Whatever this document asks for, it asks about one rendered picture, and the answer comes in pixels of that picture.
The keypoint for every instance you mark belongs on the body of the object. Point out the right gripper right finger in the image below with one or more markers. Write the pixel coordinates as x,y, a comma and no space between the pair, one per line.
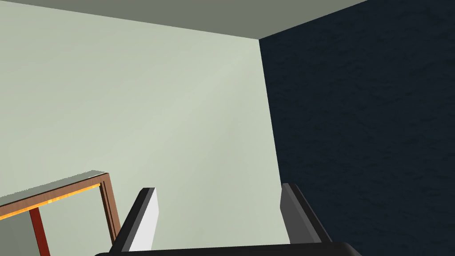
298,222

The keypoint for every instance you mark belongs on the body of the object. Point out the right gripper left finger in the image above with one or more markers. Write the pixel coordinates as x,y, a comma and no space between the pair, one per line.
142,227

